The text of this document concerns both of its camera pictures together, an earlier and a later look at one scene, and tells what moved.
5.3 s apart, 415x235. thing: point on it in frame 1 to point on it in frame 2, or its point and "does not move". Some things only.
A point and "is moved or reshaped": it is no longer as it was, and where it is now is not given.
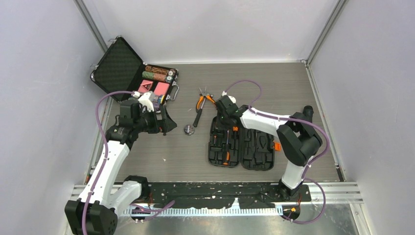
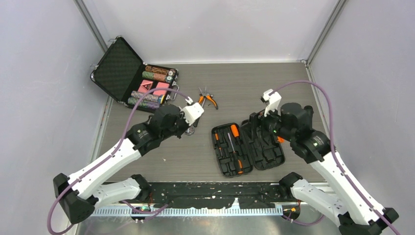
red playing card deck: x=161 y=88 does not move
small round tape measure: x=189 y=129 does not move
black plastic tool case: x=253 y=149 is moved or reshaped
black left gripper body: x=147 y=122 to x=180 y=126
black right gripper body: x=222 y=124 to x=275 y=122
